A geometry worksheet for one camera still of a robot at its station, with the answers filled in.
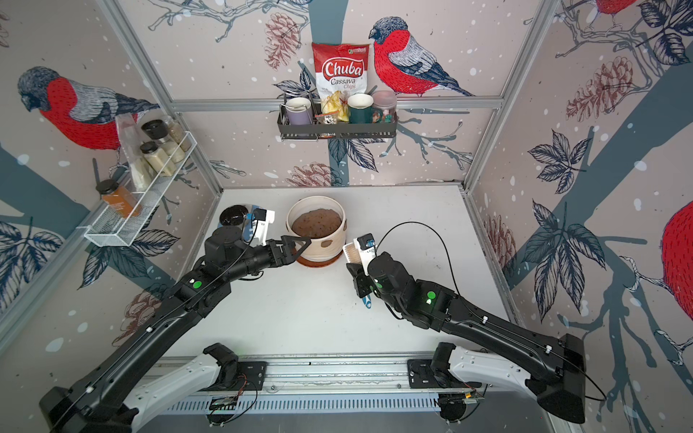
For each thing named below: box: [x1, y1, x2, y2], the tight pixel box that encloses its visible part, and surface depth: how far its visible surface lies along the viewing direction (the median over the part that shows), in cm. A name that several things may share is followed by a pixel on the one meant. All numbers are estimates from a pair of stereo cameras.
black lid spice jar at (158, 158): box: [139, 140, 177, 177], surface depth 79 cm
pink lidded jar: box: [372, 89, 398, 124], surface depth 87 cm
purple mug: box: [285, 96, 314, 126], surface depth 85 cm
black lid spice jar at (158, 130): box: [140, 119, 185, 164], surface depth 82 cm
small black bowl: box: [219, 204, 249, 227], surface depth 108 cm
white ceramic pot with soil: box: [286, 194, 348, 261], surface depth 97 cm
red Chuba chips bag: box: [312, 42, 370, 123], surface depth 81 cm
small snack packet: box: [314, 110, 340, 126], surface depth 87 cm
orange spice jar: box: [95, 178, 143, 218], surface depth 68 cm
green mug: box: [347, 92, 384, 125], surface depth 85 cm
